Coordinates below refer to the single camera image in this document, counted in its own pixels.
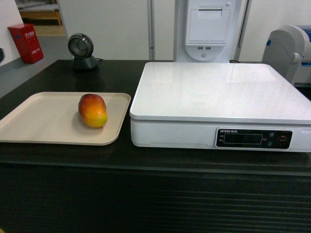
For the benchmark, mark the white blue machine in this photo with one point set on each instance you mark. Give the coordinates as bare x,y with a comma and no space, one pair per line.
288,51

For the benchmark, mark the white receipt printer kiosk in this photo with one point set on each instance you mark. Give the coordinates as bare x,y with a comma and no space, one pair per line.
207,30

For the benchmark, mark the wooden pallet stack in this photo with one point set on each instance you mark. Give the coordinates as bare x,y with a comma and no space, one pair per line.
39,10

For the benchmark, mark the black checkout counter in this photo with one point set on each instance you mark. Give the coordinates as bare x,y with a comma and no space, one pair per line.
121,188

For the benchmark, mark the white checkout scale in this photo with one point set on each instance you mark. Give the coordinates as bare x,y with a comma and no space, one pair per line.
231,106

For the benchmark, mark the beige plastic tray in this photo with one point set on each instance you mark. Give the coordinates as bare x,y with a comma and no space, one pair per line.
53,118

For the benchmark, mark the dark red mango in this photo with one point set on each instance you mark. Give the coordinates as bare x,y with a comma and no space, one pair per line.
92,110

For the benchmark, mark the black barcode scanner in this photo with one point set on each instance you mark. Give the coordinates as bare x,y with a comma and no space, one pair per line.
81,48

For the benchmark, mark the red fire extinguisher box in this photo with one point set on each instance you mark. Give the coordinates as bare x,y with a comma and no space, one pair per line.
27,43

